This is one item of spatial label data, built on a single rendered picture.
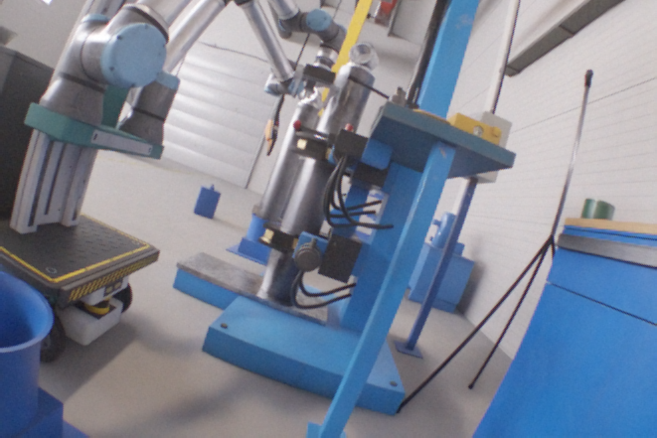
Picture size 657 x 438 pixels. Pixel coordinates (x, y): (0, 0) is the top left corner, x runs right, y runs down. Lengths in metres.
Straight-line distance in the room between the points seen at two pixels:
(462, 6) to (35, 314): 2.38
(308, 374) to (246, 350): 0.26
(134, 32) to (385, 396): 1.48
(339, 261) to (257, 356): 0.57
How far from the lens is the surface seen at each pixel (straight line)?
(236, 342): 1.51
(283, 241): 1.78
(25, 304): 0.86
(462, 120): 1.13
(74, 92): 1.01
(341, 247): 1.70
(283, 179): 3.30
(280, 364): 1.51
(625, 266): 0.94
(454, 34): 2.27
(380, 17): 2.49
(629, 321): 0.89
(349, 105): 2.00
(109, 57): 0.84
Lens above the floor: 0.76
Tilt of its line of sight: 1 degrees up
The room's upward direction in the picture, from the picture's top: 20 degrees clockwise
